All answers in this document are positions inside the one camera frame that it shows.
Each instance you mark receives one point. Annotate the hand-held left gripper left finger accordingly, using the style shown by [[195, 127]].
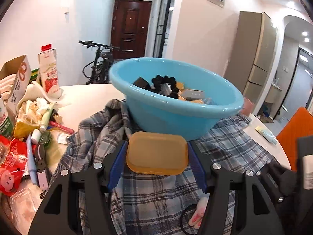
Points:
[[117, 166]]

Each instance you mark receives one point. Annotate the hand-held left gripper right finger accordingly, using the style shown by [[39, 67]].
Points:
[[196, 166]]

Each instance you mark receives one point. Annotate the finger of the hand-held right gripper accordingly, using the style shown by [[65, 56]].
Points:
[[281, 181]]

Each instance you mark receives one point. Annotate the blue plastic basin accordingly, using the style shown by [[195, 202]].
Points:
[[168, 120]]

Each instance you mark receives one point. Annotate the grey cardboard box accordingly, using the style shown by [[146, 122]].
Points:
[[193, 94]]

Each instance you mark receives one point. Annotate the clear plastic container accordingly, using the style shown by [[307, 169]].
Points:
[[25, 208]]

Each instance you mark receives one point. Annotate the orange chair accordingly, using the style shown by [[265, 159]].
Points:
[[296, 127]]

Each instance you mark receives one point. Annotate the light blue cream tube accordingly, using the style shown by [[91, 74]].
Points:
[[266, 134]]

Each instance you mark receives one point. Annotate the blue plaid shirt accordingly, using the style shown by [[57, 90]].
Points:
[[151, 200]]

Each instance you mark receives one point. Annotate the red pen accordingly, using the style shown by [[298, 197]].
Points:
[[61, 127]]

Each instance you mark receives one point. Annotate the pink cup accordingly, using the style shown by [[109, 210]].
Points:
[[247, 106]]

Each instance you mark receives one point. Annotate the black and white folding device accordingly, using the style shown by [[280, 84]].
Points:
[[42, 169]]

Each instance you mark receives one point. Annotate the small gold cap bottle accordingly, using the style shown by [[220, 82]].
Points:
[[57, 118]]

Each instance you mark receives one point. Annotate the pale green cosmetic tube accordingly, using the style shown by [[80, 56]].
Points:
[[47, 117]]

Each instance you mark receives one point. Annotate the light blue toothbrush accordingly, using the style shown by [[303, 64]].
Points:
[[31, 159]]

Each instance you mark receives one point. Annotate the small white bottle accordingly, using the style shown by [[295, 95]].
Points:
[[36, 136]]

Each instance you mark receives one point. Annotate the yellow packet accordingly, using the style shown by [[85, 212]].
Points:
[[24, 129]]

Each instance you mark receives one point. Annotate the white plastic bag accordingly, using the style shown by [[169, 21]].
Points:
[[36, 102]]

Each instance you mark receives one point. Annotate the black bicycle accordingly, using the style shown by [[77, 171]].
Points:
[[100, 63]]

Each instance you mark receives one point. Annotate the red pig snack packet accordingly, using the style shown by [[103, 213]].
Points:
[[11, 166]]

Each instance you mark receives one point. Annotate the beige refrigerator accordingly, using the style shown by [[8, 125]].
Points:
[[256, 53]]

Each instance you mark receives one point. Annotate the strawberry milk bottle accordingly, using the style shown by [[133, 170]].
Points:
[[49, 76]]

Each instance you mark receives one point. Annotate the ceiling spotlight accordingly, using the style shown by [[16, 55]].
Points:
[[304, 33]]

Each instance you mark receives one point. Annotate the green label water bottle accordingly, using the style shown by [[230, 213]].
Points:
[[5, 120]]

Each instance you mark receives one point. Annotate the open cardboard box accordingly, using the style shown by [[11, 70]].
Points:
[[17, 85]]

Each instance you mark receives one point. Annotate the brown entrance door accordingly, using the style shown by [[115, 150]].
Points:
[[130, 29]]

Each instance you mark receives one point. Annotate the black framed glass door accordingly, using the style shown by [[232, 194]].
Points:
[[165, 19]]

